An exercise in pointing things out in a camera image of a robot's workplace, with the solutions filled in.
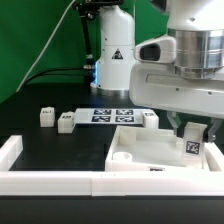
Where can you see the white U-shaped fence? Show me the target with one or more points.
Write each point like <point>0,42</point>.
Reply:
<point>127,183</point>

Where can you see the white sheet with tags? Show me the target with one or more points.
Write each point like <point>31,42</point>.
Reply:
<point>111,115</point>

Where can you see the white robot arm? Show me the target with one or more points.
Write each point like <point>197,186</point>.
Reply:
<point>181,70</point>

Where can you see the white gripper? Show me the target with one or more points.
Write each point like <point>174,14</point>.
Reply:
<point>157,86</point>

